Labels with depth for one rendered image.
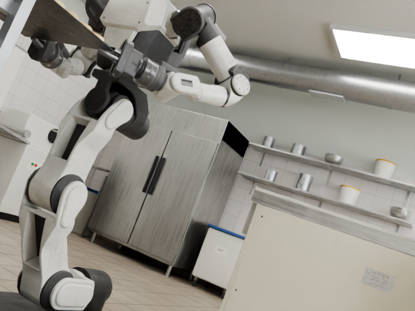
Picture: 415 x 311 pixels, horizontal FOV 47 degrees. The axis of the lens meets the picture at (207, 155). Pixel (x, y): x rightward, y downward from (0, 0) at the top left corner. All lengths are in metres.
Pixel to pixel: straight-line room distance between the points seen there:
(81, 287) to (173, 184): 4.21
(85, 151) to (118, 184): 4.71
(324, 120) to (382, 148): 0.84
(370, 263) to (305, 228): 0.27
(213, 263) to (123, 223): 1.28
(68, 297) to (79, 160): 0.48
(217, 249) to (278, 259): 3.87
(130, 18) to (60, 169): 0.57
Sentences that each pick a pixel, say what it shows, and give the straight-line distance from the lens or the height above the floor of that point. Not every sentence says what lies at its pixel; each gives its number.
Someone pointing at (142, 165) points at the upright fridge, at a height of 1.18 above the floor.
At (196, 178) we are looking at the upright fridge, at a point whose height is 1.23.
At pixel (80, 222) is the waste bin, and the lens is 7.11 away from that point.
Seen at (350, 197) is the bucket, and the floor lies 1.64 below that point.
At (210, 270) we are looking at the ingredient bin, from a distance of 5.79.
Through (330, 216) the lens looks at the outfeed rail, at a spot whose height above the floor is 0.88.
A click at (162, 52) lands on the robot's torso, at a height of 1.20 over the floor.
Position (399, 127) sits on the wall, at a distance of 6.37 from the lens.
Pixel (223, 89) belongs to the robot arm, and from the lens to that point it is 1.64.
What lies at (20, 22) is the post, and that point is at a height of 0.93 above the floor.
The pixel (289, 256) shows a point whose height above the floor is 0.68.
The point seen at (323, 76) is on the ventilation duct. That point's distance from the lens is 5.58.
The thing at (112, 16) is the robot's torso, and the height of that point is 1.24.
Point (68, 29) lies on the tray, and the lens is 1.43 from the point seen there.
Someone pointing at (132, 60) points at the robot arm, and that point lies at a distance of 1.47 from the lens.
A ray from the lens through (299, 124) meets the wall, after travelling 6.57.
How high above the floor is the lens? 0.65
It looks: 9 degrees up
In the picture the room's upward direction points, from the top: 21 degrees clockwise
